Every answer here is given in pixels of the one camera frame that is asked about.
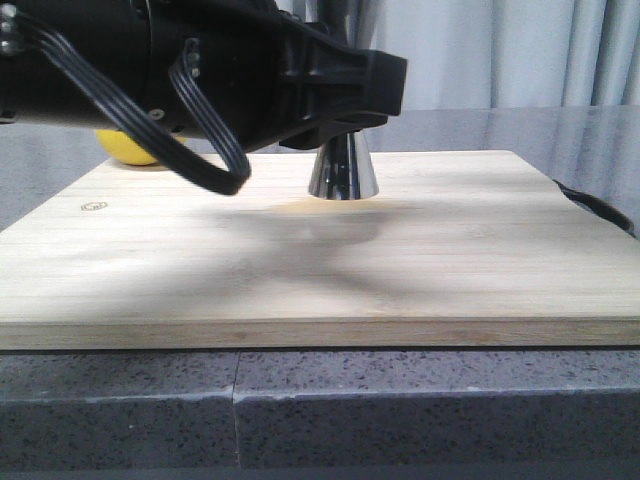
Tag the yellow lemon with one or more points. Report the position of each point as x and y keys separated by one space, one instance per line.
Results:
x=123 y=149

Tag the wooden cutting board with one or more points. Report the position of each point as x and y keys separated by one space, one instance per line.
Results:
x=457 y=249

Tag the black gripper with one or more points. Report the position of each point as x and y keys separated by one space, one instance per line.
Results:
x=272 y=78

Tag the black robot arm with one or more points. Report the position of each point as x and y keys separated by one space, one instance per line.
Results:
x=63 y=61

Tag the steel double jigger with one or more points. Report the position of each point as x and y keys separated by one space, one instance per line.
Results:
x=343 y=169

